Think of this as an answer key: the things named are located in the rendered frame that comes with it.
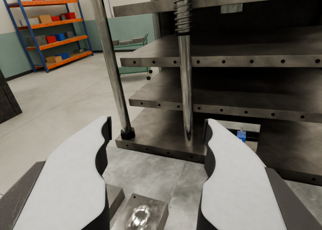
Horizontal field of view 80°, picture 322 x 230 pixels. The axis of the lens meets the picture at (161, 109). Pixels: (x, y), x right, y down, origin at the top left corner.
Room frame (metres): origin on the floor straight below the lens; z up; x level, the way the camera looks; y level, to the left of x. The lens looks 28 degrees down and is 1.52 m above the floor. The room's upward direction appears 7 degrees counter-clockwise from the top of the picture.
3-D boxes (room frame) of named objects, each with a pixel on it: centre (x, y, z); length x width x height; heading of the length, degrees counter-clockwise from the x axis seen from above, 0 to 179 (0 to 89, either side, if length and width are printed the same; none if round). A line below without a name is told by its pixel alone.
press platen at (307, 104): (1.19, -0.46, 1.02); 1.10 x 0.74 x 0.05; 65
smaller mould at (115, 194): (0.53, 0.30, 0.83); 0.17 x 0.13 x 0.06; 155
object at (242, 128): (1.05, -0.45, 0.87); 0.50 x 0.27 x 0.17; 155
